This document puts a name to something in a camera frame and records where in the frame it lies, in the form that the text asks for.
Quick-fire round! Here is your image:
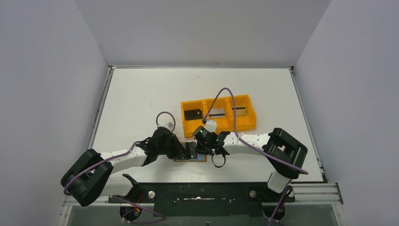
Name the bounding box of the orange leather card holder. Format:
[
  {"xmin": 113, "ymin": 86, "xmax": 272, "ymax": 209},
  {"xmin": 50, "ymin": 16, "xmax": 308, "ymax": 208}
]
[{"xmin": 173, "ymin": 141, "xmax": 207, "ymax": 162}]

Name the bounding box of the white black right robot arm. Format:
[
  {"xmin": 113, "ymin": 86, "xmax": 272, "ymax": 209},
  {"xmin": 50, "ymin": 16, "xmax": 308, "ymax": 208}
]
[{"xmin": 193, "ymin": 126, "xmax": 308, "ymax": 194}]

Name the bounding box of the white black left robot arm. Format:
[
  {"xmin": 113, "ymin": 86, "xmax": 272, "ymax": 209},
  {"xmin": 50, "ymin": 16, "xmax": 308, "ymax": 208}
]
[{"xmin": 61, "ymin": 127, "xmax": 188, "ymax": 207}]

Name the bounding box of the silver card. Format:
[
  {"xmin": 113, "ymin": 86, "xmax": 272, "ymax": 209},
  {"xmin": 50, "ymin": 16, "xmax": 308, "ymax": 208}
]
[{"xmin": 208, "ymin": 108, "xmax": 225, "ymax": 118}]

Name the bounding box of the gold card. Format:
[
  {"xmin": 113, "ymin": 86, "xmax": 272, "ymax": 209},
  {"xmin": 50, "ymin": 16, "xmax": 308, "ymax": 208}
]
[{"xmin": 232, "ymin": 106, "xmax": 248, "ymax": 117}]

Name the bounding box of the yellow middle plastic bin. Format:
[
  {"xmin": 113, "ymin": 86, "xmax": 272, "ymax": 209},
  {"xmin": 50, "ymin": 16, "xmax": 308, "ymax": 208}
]
[{"xmin": 205, "ymin": 97, "xmax": 234, "ymax": 133}]

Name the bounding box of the yellow right plastic bin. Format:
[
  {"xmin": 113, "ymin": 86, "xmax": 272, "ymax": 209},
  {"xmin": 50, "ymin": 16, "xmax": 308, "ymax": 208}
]
[{"xmin": 228, "ymin": 95, "xmax": 256, "ymax": 131}]

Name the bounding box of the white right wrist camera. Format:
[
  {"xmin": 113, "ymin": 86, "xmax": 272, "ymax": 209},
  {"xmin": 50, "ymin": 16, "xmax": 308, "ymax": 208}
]
[{"xmin": 202, "ymin": 119, "xmax": 217, "ymax": 132}]

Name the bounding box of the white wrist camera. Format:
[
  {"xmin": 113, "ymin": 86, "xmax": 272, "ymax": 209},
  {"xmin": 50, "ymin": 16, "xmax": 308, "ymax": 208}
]
[
  {"xmin": 202, "ymin": 119, "xmax": 217, "ymax": 132},
  {"xmin": 159, "ymin": 122, "xmax": 175, "ymax": 132}
]

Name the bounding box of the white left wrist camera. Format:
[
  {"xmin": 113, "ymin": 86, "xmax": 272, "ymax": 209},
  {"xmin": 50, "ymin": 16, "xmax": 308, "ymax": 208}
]
[{"xmin": 159, "ymin": 122, "xmax": 175, "ymax": 132}]

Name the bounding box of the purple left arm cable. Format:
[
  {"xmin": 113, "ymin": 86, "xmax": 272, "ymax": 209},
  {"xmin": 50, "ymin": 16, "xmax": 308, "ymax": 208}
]
[{"xmin": 63, "ymin": 112, "xmax": 177, "ymax": 196}]

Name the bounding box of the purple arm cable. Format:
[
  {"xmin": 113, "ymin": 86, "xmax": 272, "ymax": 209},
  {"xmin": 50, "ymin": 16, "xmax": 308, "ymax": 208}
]
[
  {"xmin": 63, "ymin": 112, "xmax": 177, "ymax": 196},
  {"xmin": 202, "ymin": 88, "xmax": 309, "ymax": 175}
]

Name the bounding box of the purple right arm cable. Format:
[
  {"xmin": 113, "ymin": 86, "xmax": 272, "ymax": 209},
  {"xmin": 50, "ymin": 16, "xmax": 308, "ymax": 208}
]
[{"xmin": 202, "ymin": 88, "xmax": 309, "ymax": 175}]

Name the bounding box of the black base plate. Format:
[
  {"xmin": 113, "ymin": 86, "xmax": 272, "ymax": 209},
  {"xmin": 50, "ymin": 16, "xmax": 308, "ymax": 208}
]
[{"xmin": 108, "ymin": 182, "xmax": 295, "ymax": 217}]

